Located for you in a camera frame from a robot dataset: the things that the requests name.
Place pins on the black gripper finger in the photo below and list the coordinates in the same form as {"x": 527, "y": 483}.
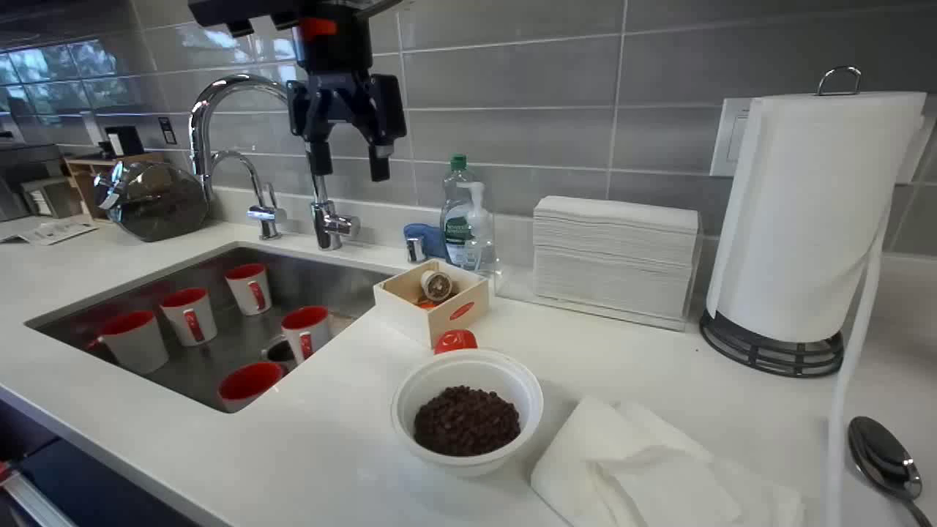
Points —
{"x": 320, "y": 156}
{"x": 380, "y": 158}

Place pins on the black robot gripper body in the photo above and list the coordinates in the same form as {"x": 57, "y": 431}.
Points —
{"x": 363, "y": 100}

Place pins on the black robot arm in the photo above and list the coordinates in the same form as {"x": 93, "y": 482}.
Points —
{"x": 334, "y": 50}

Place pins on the coffee pod in box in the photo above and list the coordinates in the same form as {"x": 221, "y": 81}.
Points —
{"x": 437, "y": 286}

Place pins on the small wooden box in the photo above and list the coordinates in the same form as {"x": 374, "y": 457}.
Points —
{"x": 406, "y": 306}

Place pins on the orange round item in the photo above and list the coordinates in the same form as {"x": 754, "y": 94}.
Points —
{"x": 456, "y": 341}

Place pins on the small chrome side tap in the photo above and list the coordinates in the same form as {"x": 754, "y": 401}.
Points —
{"x": 264, "y": 210}

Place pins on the blue sponge holder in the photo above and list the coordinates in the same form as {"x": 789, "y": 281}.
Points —
{"x": 422, "y": 242}

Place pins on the clear dish soap bottle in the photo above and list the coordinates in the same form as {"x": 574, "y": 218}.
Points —
{"x": 466, "y": 224}

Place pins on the red and white paper cup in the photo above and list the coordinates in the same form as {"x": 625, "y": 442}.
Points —
{"x": 251, "y": 287}
{"x": 137, "y": 341}
{"x": 305, "y": 328}
{"x": 251, "y": 381}
{"x": 191, "y": 317}

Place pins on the glass coffee pot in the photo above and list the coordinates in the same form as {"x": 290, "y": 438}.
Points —
{"x": 153, "y": 201}

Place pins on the stainless steel sink basin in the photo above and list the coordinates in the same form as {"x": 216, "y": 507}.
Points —
{"x": 199, "y": 369}

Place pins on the white folded napkin stack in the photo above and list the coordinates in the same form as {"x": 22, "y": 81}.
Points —
{"x": 625, "y": 258}

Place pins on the white bowl of coffee beans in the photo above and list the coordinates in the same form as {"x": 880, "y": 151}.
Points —
{"x": 466, "y": 412}

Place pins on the white crumpled paper towel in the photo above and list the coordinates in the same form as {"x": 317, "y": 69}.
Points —
{"x": 625, "y": 467}

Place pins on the white paper towel roll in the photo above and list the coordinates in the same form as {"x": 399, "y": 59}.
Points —
{"x": 809, "y": 216}

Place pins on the dark metal spoon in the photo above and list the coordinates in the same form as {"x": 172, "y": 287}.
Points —
{"x": 885, "y": 463}

